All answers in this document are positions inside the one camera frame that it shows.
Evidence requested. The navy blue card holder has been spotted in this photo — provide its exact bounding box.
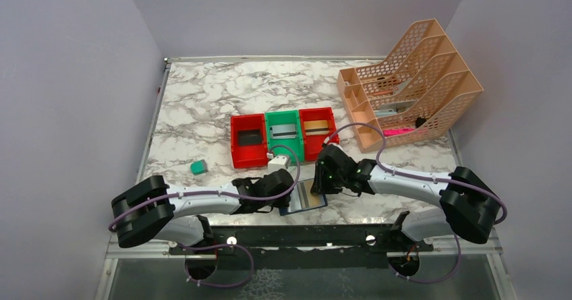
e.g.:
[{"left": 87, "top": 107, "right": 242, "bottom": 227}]
[{"left": 280, "top": 179, "right": 328, "bottom": 216}]

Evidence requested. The gold card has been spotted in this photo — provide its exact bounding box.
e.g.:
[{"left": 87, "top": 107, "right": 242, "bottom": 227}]
[
  {"left": 292, "top": 181, "right": 326, "bottom": 212},
  {"left": 303, "top": 120, "right": 330, "bottom": 136}
]

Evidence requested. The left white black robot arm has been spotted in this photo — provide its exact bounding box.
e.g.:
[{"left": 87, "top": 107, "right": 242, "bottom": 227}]
[{"left": 108, "top": 169, "right": 297, "bottom": 253}]

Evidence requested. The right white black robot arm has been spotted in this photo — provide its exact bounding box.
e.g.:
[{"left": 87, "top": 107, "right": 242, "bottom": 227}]
[{"left": 310, "top": 144, "right": 504, "bottom": 251}]

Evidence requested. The red bin with gold card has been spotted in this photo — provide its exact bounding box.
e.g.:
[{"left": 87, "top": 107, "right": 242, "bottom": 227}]
[{"left": 299, "top": 107, "right": 337, "bottom": 162}]

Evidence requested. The red bin with black card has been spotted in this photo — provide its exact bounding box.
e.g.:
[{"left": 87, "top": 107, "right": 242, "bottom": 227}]
[{"left": 230, "top": 113, "right": 268, "bottom": 169}]

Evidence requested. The gold card in bin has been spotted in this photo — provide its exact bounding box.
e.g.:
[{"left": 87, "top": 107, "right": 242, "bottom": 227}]
[{"left": 303, "top": 120, "right": 330, "bottom": 136}]

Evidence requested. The silver card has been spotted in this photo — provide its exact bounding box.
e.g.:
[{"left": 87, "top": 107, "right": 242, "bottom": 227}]
[{"left": 270, "top": 123, "right": 297, "bottom": 140}]

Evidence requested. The black card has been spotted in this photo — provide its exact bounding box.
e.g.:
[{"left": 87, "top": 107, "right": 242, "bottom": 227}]
[{"left": 237, "top": 129, "right": 263, "bottom": 146}]

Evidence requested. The green plastic bin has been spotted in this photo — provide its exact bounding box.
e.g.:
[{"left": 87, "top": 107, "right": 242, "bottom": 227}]
[{"left": 264, "top": 110, "right": 305, "bottom": 162}]

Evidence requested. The small teal eraser block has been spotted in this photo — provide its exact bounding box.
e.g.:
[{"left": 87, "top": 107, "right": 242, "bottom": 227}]
[{"left": 190, "top": 159, "right": 208, "bottom": 175}]

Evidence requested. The silver gray item in organizer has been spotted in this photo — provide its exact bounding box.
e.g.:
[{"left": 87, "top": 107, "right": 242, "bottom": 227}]
[{"left": 374, "top": 100, "right": 416, "bottom": 117}]

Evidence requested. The black clip in organizer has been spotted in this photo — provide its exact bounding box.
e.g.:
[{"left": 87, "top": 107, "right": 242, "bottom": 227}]
[{"left": 415, "top": 117, "right": 426, "bottom": 128}]

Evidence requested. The peach plastic file organizer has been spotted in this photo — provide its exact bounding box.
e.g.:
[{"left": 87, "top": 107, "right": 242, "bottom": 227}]
[{"left": 337, "top": 19, "right": 484, "bottom": 152}]

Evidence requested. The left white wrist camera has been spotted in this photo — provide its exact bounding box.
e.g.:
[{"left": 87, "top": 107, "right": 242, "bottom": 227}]
[{"left": 267, "top": 154, "right": 291, "bottom": 174}]

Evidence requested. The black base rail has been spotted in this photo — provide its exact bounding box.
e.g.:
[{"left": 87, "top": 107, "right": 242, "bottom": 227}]
[{"left": 169, "top": 224, "right": 433, "bottom": 270}]

